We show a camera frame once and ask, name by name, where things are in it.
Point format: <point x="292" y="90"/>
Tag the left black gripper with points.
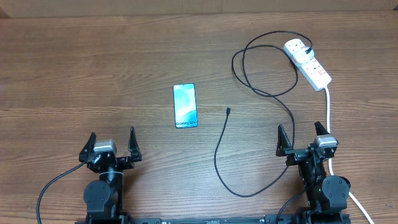
<point x="127" y="163"/>

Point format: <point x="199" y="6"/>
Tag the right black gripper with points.
<point x="296" y="155"/>

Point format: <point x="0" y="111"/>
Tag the blue Galaxy smartphone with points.
<point x="185" y="106"/>

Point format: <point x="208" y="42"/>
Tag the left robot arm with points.
<point x="104" y="197"/>

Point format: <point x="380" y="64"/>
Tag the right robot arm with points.
<point x="326" y="194"/>

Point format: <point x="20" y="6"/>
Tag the white charger plug adapter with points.
<point x="303" y="55"/>

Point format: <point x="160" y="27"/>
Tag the white power strip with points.
<point x="313" y="71"/>

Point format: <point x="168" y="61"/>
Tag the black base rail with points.
<point x="267" y="219"/>

